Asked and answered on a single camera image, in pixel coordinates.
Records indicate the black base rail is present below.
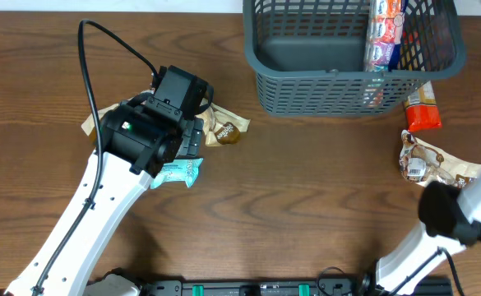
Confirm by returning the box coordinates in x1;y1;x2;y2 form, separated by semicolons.
81;266;455;296

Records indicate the light blue snack packet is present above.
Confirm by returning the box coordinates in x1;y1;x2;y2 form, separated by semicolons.
150;158;203;189

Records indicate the colourful tissue multipack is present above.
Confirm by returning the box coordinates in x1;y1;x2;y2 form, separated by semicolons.
362;0;409;109

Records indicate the beige cookie bag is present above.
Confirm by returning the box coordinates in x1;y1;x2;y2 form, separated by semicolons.
197;104;251;146
81;88;155;139
399;130;481;188

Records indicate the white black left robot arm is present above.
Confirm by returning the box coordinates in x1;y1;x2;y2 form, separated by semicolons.
2;66;214;296

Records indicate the dark grey plastic basket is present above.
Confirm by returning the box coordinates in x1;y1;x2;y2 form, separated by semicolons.
243;0;466;117

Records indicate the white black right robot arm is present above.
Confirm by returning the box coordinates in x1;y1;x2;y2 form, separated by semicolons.
365;175;481;295

